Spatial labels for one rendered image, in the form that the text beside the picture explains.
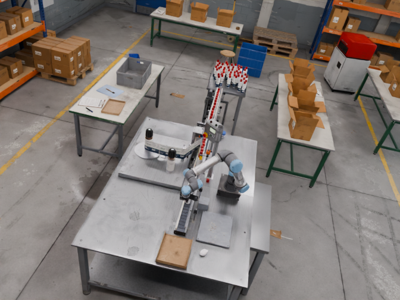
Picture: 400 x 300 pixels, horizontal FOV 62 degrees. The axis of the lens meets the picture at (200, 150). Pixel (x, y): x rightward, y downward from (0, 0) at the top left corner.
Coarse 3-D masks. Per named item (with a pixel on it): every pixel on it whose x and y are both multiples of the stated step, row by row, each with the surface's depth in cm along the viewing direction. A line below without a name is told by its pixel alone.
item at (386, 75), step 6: (390, 60) 679; (378, 66) 688; (384, 66) 681; (390, 66) 686; (396, 66) 651; (384, 72) 663; (390, 72) 660; (396, 72) 658; (384, 78) 676; (390, 78) 667
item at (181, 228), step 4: (208, 140) 413; (204, 152) 393; (184, 204) 325; (188, 204) 325; (184, 208) 320; (188, 208) 321; (184, 212) 316; (180, 216) 312; (184, 216) 313; (180, 220) 308; (184, 220) 309; (180, 224) 305; (184, 224) 305; (180, 228) 302; (184, 228) 302; (184, 232) 298
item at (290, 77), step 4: (288, 76) 571; (292, 76) 569; (296, 76) 580; (300, 76) 580; (304, 76) 579; (308, 76) 573; (312, 76) 557; (292, 80) 557; (312, 80) 549; (308, 84) 561; (288, 88) 586
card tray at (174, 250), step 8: (168, 240) 295; (176, 240) 296; (184, 240) 297; (192, 240) 294; (160, 248) 287; (168, 248) 288; (176, 248) 290; (184, 248) 291; (160, 256) 281; (168, 256) 282; (176, 256) 284; (184, 256) 285; (168, 264) 276; (176, 264) 274; (184, 264) 278
